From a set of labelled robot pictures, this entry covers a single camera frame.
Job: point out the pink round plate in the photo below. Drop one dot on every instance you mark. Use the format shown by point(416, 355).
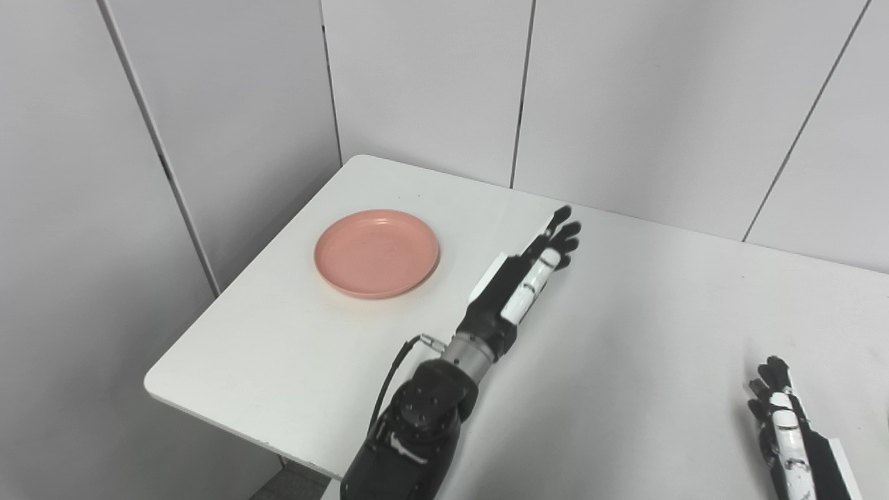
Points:
point(377, 253)

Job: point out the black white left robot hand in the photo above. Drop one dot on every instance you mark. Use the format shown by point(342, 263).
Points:
point(489, 312)

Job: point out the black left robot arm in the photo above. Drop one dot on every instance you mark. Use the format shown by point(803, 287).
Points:
point(424, 417)

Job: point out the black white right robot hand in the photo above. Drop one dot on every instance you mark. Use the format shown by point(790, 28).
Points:
point(819, 465)

